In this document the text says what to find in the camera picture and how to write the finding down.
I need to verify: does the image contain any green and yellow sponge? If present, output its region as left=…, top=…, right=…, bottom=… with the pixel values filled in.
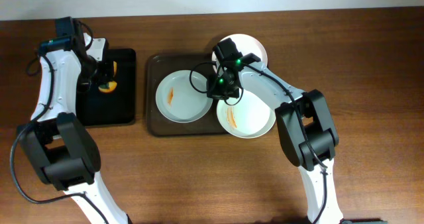
left=98, top=61, right=117, bottom=93

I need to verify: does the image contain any brown serving tray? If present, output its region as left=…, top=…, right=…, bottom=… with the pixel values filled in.
left=145, top=54, right=227, bottom=137

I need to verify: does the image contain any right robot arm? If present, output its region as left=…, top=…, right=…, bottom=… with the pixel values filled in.
left=206, top=38, right=344, bottom=224

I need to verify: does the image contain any pale blue-white plate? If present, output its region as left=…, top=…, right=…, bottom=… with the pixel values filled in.
left=155, top=70, right=213, bottom=123

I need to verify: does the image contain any white bowl plate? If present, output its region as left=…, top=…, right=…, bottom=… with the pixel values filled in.
left=216, top=90, right=276, bottom=139

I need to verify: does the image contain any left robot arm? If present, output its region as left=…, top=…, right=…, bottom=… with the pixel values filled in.
left=14, top=17, right=136, bottom=223

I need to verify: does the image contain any white plate with orange stain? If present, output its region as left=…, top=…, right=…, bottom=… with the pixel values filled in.
left=211, top=34, right=269, bottom=73

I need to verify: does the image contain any black rectangular tray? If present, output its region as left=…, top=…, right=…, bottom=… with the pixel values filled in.
left=76, top=48, right=136, bottom=127

